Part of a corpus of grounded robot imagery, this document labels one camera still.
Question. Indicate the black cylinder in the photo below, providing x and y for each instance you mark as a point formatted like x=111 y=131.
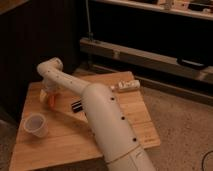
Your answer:
x=76 y=106

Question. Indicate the wooden table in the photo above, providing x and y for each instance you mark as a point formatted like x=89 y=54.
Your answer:
x=69 y=137

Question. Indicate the metal pole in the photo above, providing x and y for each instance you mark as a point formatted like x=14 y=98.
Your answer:
x=90 y=33

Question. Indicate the white ceramic cup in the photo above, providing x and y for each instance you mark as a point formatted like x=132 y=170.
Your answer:
x=36 y=124

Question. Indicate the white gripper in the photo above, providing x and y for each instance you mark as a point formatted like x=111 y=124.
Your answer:
x=48 y=87

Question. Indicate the white bottle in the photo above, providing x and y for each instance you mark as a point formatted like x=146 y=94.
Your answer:
x=125 y=86

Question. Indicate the long wooden shelf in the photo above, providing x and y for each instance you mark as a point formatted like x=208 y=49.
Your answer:
x=145 y=59

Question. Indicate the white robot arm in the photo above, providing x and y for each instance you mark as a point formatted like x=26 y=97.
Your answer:
x=113 y=133

